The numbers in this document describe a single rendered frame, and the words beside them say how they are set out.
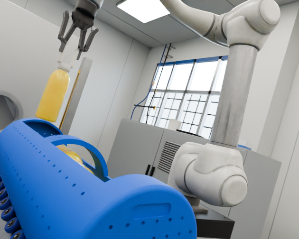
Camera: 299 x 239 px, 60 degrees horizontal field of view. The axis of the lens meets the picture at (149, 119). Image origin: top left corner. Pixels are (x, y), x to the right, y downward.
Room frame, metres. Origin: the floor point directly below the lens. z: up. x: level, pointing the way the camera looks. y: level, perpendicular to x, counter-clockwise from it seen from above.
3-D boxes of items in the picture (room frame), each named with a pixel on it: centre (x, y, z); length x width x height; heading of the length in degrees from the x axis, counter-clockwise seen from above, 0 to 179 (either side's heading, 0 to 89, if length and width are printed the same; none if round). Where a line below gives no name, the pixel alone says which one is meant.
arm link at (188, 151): (1.14, -0.24, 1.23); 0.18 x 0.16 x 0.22; 19
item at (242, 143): (2.31, -0.80, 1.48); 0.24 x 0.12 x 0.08; 41
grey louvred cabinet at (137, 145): (2.99, -0.40, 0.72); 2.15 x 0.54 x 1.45; 33
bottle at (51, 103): (0.91, 0.34, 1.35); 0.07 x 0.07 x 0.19
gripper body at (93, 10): (0.91, 0.34, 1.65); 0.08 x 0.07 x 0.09; 126
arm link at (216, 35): (1.09, -0.20, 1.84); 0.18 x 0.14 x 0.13; 109
